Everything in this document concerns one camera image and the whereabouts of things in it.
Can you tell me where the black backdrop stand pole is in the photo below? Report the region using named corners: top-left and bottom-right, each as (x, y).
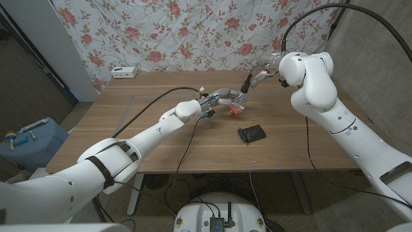
top-left (328, 0), bottom-right (351, 39)

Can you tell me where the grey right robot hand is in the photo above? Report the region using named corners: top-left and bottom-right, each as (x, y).
top-left (249, 52), bottom-right (288, 88)

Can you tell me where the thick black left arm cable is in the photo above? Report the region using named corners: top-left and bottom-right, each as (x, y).
top-left (111, 86), bottom-right (204, 139)

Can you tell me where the blue storage box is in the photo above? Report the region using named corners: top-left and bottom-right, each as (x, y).
top-left (0, 117), bottom-right (69, 173)

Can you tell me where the white table leg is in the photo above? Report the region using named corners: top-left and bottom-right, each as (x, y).
top-left (126, 173), bottom-right (145, 217)

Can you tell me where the floral backdrop cloth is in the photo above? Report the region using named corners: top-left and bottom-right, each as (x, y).
top-left (51, 0), bottom-right (344, 93)

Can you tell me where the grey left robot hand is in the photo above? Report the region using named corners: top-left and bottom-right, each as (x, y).
top-left (196, 87), bottom-right (248, 112)

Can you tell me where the black ribbed card holder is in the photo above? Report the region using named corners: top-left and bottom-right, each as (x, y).
top-left (237, 124), bottom-right (267, 144)

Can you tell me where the thin black left camera cable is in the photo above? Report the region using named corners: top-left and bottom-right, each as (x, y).
top-left (173, 116), bottom-right (203, 188)

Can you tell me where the white grey flat bar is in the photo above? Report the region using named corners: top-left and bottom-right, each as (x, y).
top-left (20, 118), bottom-right (49, 133)

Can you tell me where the black torso electronics box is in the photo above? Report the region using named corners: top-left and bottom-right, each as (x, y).
top-left (209, 216), bottom-right (225, 232)

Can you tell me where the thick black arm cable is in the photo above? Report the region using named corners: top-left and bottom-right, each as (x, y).
top-left (280, 3), bottom-right (412, 64)
top-left (111, 86), bottom-right (204, 139)

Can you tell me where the thin black right camera cable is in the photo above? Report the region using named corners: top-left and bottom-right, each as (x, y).
top-left (304, 115), bottom-right (412, 207)

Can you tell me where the yellow blue toy maraca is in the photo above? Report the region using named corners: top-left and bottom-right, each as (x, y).
top-left (5, 130), bottom-right (17, 151)

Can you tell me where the white floor container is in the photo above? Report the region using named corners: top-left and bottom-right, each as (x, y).
top-left (28, 167), bottom-right (51, 180)

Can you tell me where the white power strip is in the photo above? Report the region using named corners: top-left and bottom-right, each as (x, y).
top-left (111, 66), bottom-right (138, 79)

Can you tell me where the black round floor disc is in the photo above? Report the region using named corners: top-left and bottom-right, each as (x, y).
top-left (143, 173), bottom-right (170, 191)

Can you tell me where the clear plastic dispenser bottle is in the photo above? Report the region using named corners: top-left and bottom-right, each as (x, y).
top-left (231, 92), bottom-right (249, 112)

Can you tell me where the thin black camera cable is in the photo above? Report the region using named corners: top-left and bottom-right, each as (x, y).
top-left (173, 116), bottom-right (203, 188)
top-left (304, 115), bottom-right (412, 207)

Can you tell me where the white robot torso base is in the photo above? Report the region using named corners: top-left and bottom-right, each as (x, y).
top-left (173, 192), bottom-right (267, 232)

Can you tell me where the black torso antenna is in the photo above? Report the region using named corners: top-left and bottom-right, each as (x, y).
top-left (225, 202), bottom-right (235, 228)

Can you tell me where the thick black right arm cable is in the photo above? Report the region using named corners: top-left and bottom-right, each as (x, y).
top-left (280, 3), bottom-right (412, 64)

